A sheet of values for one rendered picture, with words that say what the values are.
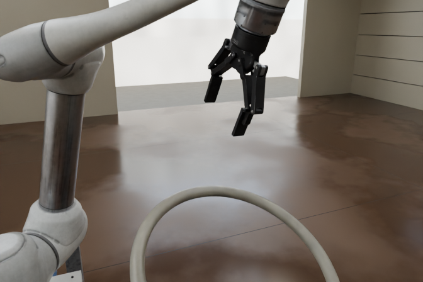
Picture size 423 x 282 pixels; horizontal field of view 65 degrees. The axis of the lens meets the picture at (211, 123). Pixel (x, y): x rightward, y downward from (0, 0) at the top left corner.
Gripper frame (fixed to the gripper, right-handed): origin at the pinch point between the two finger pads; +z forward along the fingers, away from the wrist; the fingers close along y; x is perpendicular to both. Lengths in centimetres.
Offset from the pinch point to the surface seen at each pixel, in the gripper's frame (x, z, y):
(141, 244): -19.7, 24.7, 12.1
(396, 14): 705, 37, -398
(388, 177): 336, 160, -81
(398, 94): 716, 184, -301
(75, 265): -13, 149, -65
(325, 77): 653, 225, -452
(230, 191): 9.4, 24.9, 2.7
